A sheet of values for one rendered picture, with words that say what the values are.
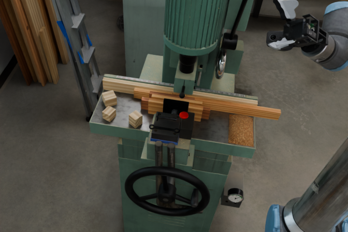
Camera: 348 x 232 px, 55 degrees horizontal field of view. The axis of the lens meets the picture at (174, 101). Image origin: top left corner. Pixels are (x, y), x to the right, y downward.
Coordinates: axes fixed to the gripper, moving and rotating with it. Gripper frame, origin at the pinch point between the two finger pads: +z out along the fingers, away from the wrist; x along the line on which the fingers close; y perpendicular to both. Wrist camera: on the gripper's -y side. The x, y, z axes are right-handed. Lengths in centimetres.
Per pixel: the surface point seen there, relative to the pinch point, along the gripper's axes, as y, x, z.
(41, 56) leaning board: -194, -20, 9
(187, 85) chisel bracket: -32.1, 15.7, -0.9
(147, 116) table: -48, 27, 3
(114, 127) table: -52, 33, 13
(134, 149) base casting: -55, 40, 1
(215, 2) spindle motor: -7.9, -1.3, 13.6
